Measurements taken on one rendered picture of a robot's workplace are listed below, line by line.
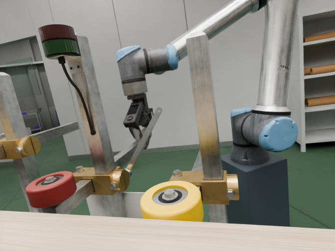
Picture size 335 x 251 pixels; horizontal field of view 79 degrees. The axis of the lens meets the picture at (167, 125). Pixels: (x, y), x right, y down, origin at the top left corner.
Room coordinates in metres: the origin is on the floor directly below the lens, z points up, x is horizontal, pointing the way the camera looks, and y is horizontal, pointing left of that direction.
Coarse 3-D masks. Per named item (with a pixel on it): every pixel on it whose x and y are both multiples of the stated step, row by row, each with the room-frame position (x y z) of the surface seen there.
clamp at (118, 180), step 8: (88, 168) 0.49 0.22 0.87; (120, 168) 0.47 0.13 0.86; (80, 176) 0.45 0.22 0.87; (88, 176) 0.45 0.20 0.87; (96, 176) 0.44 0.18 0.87; (104, 176) 0.43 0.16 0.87; (112, 176) 0.43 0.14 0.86; (120, 176) 0.43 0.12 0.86; (128, 176) 0.46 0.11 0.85; (96, 184) 0.44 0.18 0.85; (104, 184) 0.43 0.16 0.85; (112, 184) 0.42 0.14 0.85; (120, 184) 0.43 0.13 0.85; (128, 184) 0.46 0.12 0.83; (96, 192) 0.44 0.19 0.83; (104, 192) 0.43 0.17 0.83; (112, 192) 0.43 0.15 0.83
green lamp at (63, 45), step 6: (48, 42) 0.38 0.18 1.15; (54, 42) 0.38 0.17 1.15; (60, 42) 0.39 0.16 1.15; (66, 42) 0.39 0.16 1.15; (72, 42) 0.40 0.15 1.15; (48, 48) 0.39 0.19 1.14; (54, 48) 0.38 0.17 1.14; (60, 48) 0.39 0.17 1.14; (66, 48) 0.39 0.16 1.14; (72, 48) 0.40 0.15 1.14; (48, 54) 0.39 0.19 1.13; (78, 54) 0.43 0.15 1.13
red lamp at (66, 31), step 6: (54, 24) 0.39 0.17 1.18; (60, 24) 0.39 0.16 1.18; (42, 30) 0.39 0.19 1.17; (48, 30) 0.38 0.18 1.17; (54, 30) 0.39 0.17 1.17; (60, 30) 0.39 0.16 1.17; (66, 30) 0.40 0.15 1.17; (72, 30) 0.41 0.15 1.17; (42, 36) 0.39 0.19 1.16; (48, 36) 0.38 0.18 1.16; (54, 36) 0.38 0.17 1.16; (60, 36) 0.39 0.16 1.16; (66, 36) 0.39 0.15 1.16; (72, 36) 0.41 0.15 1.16; (42, 42) 0.40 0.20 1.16
